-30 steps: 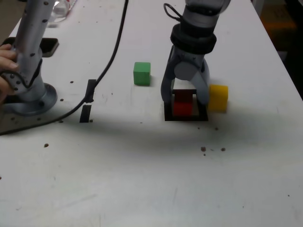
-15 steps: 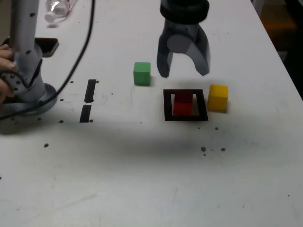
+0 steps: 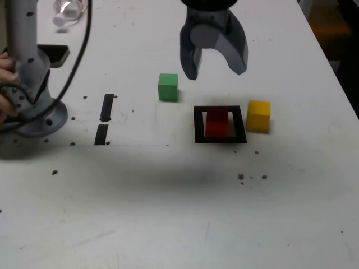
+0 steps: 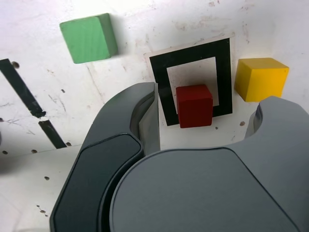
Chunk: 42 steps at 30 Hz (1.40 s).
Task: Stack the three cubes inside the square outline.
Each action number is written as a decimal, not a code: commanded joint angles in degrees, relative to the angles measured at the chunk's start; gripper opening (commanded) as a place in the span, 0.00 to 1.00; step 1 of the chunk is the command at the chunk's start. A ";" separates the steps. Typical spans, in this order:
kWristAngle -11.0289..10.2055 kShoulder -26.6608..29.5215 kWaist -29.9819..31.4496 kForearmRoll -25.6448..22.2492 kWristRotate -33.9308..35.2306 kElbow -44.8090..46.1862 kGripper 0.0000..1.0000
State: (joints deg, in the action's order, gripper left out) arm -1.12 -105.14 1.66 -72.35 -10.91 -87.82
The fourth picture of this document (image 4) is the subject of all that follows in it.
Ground red cube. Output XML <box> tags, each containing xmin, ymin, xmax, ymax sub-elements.
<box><xmin>175</xmin><ymin>84</ymin><xmax>214</xmax><ymax>129</ymax></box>

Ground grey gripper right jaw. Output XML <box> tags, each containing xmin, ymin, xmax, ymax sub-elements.
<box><xmin>98</xmin><ymin>95</ymin><xmax>309</xmax><ymax>232</ymax></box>

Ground yellow cube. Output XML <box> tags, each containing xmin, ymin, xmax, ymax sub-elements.
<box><xmin>234</xmin><ymin>57</ymin><xmax>290</xmax><ymax>103</ymax></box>

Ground green cube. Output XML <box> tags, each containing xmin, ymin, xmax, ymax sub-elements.
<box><xmin>59</xmin><ymin>13</ymin><xmax>119</xmax><ymax>65</ymax></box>

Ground black tape strip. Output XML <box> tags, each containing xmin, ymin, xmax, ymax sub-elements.
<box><xmin>0</xmin><ymin>58</ymin><xmax>68</xmax><ymax>149</ymax></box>

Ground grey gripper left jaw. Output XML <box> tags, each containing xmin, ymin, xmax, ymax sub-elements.
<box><xmin>49</xmin><ymin>82</ymin><xmax>161</xmax><ymax>232</ymax></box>

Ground black tape square outline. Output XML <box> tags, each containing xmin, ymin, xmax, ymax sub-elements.
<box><xmin>149</xmin><ymin>37</ymin><xmax>234</xmax><ymax>127</ymax></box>

